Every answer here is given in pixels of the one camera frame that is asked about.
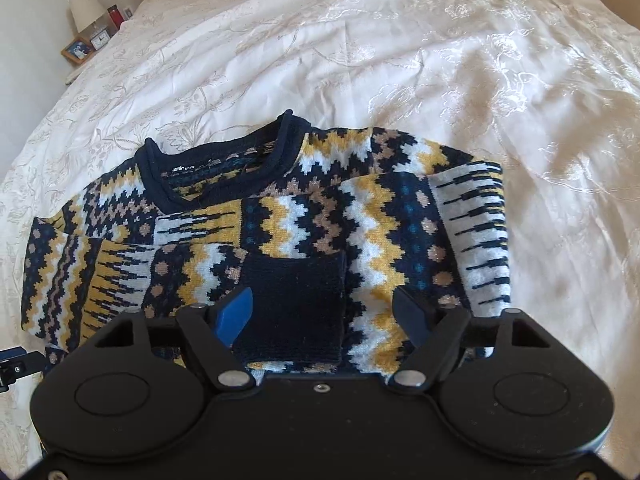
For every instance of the white table lamp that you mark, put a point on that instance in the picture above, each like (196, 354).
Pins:
(87, 9)

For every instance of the red bottle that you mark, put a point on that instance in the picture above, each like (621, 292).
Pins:
(115, 16)

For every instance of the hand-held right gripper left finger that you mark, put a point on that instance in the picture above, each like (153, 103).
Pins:
(231, 316)

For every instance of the navy yellow patterned knit sweater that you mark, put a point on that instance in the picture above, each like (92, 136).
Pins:
(300, 220)

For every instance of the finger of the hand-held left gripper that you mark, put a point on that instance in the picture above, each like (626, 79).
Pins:
(20, 367)

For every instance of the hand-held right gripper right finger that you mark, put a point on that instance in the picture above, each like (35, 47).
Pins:
(411, 312)

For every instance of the white embroidered bedspread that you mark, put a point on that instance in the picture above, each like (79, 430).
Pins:
(400, 60)

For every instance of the wooden photo frame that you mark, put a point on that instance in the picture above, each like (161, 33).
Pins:
(77, 50)

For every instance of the small white clock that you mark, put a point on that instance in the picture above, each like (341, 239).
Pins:
(100, 39)

